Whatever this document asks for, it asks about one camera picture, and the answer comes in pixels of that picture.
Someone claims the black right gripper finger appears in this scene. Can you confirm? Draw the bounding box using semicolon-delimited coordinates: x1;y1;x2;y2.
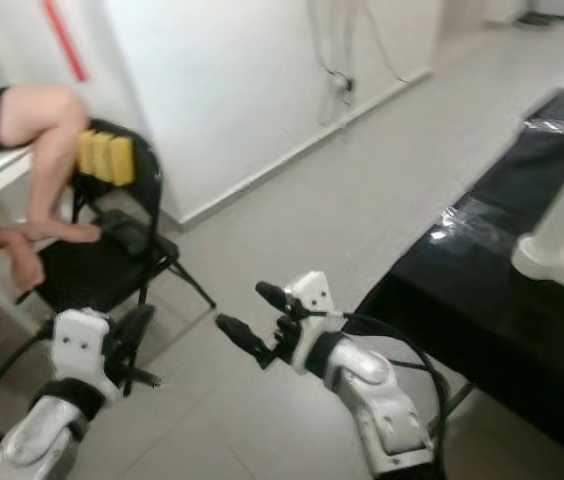
255;281;298;313
215;313;278;369

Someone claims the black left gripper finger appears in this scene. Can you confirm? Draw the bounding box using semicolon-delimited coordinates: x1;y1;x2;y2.
119;303;156;369

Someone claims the white plastic children table top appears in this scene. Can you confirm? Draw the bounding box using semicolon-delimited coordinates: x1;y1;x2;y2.
512;225;564;306

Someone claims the black folding chair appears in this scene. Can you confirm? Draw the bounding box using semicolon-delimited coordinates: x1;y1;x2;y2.
17;118;218;331

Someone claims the black pouch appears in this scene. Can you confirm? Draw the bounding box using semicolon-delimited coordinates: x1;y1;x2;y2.
97;210;178;263

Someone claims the yellow sponge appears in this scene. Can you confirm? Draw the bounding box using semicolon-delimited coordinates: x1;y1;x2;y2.
110;135;136;188
92;132;116;181
77;130;98;176

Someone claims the black table cloth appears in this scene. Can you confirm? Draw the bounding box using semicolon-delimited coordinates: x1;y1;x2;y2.
342;88;564;471

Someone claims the clear tape piece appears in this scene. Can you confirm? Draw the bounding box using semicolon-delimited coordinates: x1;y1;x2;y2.
427;195;513;256

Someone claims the red stick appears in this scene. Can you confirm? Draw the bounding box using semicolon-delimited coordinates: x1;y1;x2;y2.
42;0;91;83

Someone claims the clear plastic wrap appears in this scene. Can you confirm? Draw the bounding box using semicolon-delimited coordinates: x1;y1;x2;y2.
522;115;564;138

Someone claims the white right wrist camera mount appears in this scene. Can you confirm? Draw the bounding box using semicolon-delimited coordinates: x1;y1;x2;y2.
290;270;348;376

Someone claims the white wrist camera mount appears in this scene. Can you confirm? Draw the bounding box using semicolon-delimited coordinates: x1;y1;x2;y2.
290;270;348;376
52;308;118;386

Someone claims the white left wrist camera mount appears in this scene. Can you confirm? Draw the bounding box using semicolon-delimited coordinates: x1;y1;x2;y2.
52;308;118;386

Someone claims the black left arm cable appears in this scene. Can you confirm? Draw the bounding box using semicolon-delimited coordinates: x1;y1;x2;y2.
0;325;58;441

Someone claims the metal folding table frame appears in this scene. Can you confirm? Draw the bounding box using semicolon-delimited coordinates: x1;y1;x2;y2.
432;380;478;431

